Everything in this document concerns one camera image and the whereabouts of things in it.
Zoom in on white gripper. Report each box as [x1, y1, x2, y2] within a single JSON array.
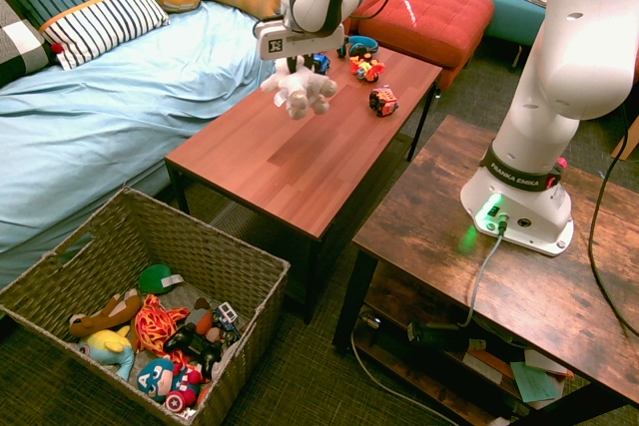
[[253, 19, 346, 74]]

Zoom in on white stuffed toy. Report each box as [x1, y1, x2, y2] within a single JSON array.
[[259, 57, 339, 122]]

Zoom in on orange red toy vehicle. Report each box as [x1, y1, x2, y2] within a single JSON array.
[[348, 54, 387, 84]]

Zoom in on red black toy vehicle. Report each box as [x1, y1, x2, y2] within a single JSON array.
[[368, 86, 399, 119]]

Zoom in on woven wicker basket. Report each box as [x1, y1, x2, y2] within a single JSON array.
[[0, 187, 292, 426]]

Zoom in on blue headphones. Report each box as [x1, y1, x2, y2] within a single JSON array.
[[336, 35, 380, 60]]

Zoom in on reddish wood coffee table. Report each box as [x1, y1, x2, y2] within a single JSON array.
[[164, 43, 443, 325]]

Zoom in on red tufted ottoman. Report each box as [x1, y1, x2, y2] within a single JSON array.
[[355, 0, 496, 91]]

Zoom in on white navy striped pillow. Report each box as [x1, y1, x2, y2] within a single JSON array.
[[39, 0, 172, 71]]

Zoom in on light blue covered bed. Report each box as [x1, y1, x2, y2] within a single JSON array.
[[0, 0, 284, 290]]

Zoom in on teal armchair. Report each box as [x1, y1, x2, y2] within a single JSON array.
[[472, 0, 549, 72]]

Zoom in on rustic brown side table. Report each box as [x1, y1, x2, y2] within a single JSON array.
[[332, 114, 639, 426]]

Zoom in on green plush with tag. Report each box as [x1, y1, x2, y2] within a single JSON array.
[[137, 263, 186, 296]]

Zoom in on brown plush figure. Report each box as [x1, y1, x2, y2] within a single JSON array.
[[191, 296, 221, 342]]

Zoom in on black white checkered pillow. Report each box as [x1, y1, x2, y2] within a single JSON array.
[[0, 0, 59, 89]]

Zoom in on black game controller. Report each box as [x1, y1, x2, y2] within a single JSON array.
[[163, 321, 224, 366]]

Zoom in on orange flame-pattern plush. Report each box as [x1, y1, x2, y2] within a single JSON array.
[[133, 294, 192, 362]]

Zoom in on black power adapter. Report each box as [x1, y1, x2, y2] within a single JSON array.
[[405, 318, 473, 353]]

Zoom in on brown dog plush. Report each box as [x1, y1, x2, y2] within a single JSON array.
[[68, 288, 144, 339]]

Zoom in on wooden chair leg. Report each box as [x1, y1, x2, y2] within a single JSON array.
[[610, 114, 639, 163]]

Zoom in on yellow and blue plush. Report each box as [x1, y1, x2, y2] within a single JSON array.
[[77, 325, 137, 382]]

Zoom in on Captain America plush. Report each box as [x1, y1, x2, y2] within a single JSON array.
[[136, 356, 204, 415]]

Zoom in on stack of papers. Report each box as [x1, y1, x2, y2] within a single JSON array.
[[462, 347, 576, 410]]

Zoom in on teal paper note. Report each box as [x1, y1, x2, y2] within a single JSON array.
[[509, 360, 560, 404]]

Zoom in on grey base cable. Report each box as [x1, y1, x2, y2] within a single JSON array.
[[457, 213, 509, 330]]

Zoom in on white floor cable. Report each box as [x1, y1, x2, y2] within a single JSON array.
[[348, 329, 463, 426]]

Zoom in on thick black cable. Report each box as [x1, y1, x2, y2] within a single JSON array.
[[587, 105, 639, 338]]

